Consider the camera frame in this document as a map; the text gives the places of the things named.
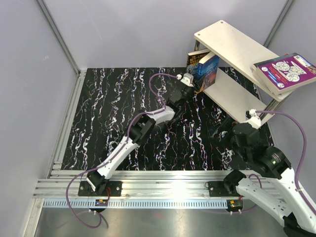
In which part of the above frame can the Jane Eyre book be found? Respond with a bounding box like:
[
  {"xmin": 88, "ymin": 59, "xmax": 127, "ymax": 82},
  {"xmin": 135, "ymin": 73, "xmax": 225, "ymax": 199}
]
[{"xmin": 194, "ymin": 51, "xmax": 219, "ymax": 94}]

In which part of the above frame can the yellow 169-Storey Treehouse book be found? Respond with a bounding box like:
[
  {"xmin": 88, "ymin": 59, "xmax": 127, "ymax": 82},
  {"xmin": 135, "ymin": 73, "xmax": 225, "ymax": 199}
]
[{"xmin": 186, "ymin": 49, "xmax": 210, "ymax": 75}]

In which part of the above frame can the purple paperback book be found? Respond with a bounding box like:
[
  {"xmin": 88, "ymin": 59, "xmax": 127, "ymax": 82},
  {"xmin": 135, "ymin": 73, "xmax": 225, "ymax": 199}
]
[{"xmin": 252, "ymin": 53, "xmax": 316, "ymax": 95}]

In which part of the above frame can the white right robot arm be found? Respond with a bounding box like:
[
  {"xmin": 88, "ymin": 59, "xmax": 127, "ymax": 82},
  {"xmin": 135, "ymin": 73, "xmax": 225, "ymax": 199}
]
[{"xmin": 224, "ymin": 110, "xmax": 316, "ymax": 237}]

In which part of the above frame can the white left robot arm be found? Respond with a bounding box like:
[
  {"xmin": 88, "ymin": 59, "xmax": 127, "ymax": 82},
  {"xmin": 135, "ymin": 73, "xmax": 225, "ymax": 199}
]
[{"xmin": 86, "ymin": 84, "xmax": 197, "ymax": 196}]

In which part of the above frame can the white two-tier shelf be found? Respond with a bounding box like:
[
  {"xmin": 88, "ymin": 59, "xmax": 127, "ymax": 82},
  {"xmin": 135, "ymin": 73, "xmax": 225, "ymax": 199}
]
[{"xmin": 194, "ymin": 20, "xmax": 290, "ymax": 123}]

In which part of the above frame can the black marble pattern mat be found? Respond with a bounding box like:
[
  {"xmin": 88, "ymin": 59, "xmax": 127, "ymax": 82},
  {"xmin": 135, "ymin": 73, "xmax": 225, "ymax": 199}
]
[{"xmin": 61, "ymin": 67, "xmax": 249, "ymax": 171}]

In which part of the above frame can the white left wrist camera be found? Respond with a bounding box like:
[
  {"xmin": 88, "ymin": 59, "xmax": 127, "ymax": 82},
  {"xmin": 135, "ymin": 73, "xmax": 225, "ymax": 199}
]
[{"xmin": 176, "ymin": 73, "xmax": 194, "ymax": 87}]

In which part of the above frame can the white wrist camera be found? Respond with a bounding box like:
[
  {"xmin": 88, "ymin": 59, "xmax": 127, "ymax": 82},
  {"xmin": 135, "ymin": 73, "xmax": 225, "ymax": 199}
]
[
  {"xmin": 176, "ymin": 73, "xmax": 194, "ymax": 87},
  {"xmin": 245, "ymin": 109, "xmax": 261, "ymax": 129}
]

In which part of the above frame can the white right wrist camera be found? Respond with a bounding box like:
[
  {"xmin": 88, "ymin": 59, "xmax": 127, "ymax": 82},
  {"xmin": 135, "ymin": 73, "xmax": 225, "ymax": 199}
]
[{"xmin": 245, "ymin": 109, "xmax": 261, "ymax": 129}]

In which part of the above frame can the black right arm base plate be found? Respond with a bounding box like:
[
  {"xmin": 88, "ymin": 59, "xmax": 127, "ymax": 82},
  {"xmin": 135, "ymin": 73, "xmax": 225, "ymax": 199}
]
[{"xmin": 205, "ymin": 181, "xmax": 233, "ymax": 197}]

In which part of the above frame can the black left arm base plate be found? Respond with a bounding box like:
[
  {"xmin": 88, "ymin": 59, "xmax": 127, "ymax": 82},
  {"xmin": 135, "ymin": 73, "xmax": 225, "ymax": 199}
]
[{"xmin": 78, "ymin": 181, "xmax": 123, "ymax": 197}]

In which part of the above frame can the aluminium frame rail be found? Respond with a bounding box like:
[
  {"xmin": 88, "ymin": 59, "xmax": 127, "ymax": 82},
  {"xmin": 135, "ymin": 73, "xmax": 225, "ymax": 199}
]
[{"xmin": 23, "ymin": 69, "xmax": 309, "ymax": 237}]

